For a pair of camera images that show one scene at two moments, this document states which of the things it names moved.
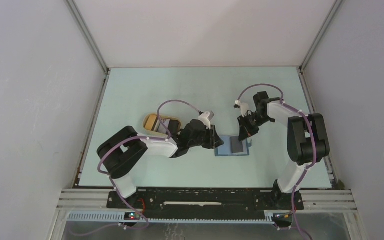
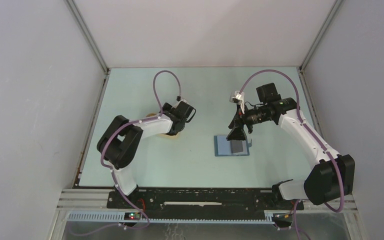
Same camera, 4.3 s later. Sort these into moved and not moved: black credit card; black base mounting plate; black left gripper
Moved: black left gripper
Not moved: black base mounting plate; black credit card
